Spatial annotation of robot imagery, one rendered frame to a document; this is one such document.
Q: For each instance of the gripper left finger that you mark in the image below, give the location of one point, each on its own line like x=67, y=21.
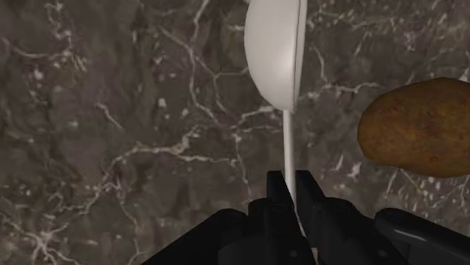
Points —
x=257, y=235

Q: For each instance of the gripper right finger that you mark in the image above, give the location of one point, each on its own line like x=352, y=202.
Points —
x=352, y=235

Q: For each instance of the white spoon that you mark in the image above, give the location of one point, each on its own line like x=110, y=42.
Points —
x=273, y=55

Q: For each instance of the brown potato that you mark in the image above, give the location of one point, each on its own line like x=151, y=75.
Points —
x=418, y=128

